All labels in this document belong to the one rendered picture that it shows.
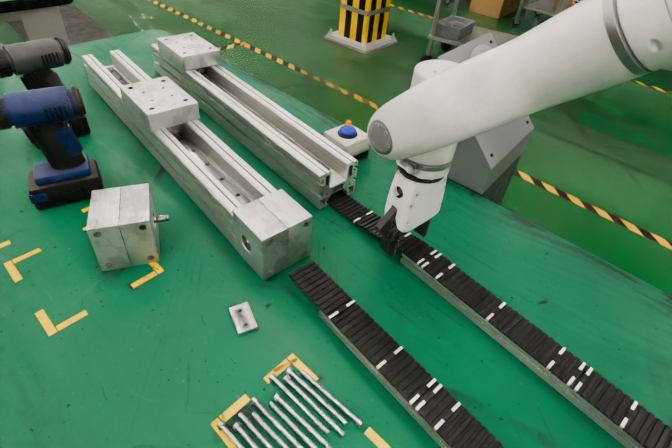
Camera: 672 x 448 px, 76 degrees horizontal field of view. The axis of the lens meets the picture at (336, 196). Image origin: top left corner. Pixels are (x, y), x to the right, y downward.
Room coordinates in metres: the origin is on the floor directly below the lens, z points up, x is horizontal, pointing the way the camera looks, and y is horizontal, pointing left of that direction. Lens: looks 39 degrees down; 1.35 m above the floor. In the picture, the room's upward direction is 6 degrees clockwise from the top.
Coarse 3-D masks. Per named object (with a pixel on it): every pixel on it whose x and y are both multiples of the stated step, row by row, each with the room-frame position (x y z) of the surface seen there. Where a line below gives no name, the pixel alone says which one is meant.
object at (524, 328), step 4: (524, 320) 0.41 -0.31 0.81; (528, 320) 0.41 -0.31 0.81; (520, 324) 0.40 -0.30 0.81; (524, 324) 0.40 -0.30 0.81; (528, 324) 0.41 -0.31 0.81; (532, 324) 0.40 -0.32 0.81; (516, 328) 0.39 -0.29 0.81; (520, 328) 0.40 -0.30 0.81; (524, 328) 0.40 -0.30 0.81; (528, 328) 0.40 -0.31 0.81; (532, 328) 0.40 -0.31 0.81; (512, 332) 0.39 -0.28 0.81; (516, 332) 0.39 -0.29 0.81; (520, 332) 0.39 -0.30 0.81; (524, 332) 0.39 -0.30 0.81; (528, 332) 0.39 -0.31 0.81; (508, 336) 0.38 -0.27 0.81; (512, 336) 0.38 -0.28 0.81; (516, 336) 0.38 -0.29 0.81; (520, 336) 0.38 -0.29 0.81; (524, 336) 0.38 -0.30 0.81; (512, 340) 0.37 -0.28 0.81; (516, 340) 0.37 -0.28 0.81; (520, 340) 0.37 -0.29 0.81; (516, 344) 0.37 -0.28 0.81
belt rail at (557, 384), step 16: (416, 272) 0.51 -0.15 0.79; (432, 288) 0.48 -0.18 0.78; (464, 304) 0.44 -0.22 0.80; (480, 320) 0.42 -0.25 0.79; (496, 336) 0.39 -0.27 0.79; (512, 352) 0.37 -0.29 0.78; (544, 368) 0.34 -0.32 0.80; (560, 384) 0.33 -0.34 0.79; (576, 400) 0.30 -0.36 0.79; (592, 416) 0.29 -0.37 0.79; (608, 432) 0.27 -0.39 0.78; (624, 432) 0.26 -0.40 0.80
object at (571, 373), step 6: (576, 360) 0.35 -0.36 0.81; (570, 366) 0.34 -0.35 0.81; (576, 366) 0.34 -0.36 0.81; (582, 366) 0.34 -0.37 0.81; (564, 372) 0.33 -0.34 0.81; (570, 372) 0.33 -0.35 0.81; (576, 372) 0.33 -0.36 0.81; (582, 372) 0.33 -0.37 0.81; (558, 378) 0.32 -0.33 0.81; (564, 378) 0.32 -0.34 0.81; (570, 378) 0.32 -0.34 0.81; (576, 378) 0.32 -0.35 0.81; (570, 384) 0.31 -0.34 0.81
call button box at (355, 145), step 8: (336, 128) 0.89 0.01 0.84; (328, 136) 0.86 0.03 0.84; (336, 136) 0.86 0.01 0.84; (344, 136) 0.85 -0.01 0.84; (352, 136) 0.86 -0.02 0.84; (360, 136) 0.87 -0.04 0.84; (336, 144) 0.84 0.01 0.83; (344, 144) 0.82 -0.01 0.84; (352, 144) 0.83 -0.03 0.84; (360, 144) 0.85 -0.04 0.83; (368, 144) 0.87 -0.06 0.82; (352, 152) 0.83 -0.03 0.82; (360, 152) 0.85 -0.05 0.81; (368, 152) 0.87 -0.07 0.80; (360, 160) 0.85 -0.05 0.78
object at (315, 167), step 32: (160, 64) 1.20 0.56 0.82; (192, 96) 1.06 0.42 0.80; (224, 96) 0.95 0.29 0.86; (256, 96) 0.97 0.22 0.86; (224, 128) 0.93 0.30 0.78; (256, 128) 0.82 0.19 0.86; (288, 128) 0.86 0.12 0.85; (288, 160) 0.74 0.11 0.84; (320, 160) 0.77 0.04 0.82; (352, 160) 0.73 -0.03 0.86; (320, 192) 0.66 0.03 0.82; (352, 192) 0.73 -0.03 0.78
